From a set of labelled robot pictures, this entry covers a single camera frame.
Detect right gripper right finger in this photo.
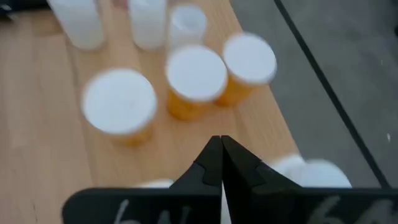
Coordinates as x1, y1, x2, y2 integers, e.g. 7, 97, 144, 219
221, 135, 303, 190

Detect orange pill bottle white cap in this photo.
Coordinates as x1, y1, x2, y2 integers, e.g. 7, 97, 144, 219
215, 32, 278, 108
164, 44, 229, 122
80, 67, 159, 147

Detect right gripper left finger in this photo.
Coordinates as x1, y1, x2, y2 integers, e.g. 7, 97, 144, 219
169, 135, 224, 189

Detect thin black floor bar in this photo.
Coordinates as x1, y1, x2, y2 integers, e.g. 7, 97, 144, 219
272, 0, 393, 189

